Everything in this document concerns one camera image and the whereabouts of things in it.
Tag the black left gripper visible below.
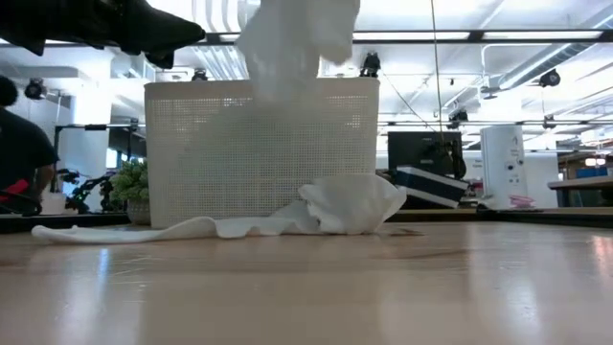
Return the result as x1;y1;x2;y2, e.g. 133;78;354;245
13;0;207;69

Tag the white long-sleeved garment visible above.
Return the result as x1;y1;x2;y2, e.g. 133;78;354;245
31;172;408;245

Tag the black background stand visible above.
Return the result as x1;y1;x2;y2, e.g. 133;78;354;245
52;122;146;159

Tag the white perforated laundry basket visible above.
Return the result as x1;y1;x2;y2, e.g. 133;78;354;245
143;76;381;230

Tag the green potted plant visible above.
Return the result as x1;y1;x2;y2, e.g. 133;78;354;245
108;159;152;227

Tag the person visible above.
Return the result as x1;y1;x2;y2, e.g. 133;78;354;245
0;74;61;217

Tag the black computer monitor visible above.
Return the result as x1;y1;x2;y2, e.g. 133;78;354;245
387;130;465;182

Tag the navy box with white stripes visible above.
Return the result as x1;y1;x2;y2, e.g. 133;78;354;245
394;165;471;210

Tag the black bag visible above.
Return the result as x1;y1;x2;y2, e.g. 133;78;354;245
424;139;468;181

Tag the white upright appliance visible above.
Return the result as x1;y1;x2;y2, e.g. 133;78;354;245
480;124;530;211

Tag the pink object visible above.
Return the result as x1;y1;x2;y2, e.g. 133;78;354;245
509;194;537;210

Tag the wooden background desk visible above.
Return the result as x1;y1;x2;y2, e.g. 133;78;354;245
547;174;613;208

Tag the blue box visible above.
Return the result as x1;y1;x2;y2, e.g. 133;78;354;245
574;166;609;180

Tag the grey background rail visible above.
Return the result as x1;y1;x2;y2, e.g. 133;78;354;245
377;118;613;129

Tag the grey ceiling duct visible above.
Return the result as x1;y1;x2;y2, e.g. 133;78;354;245
497;3;613;92

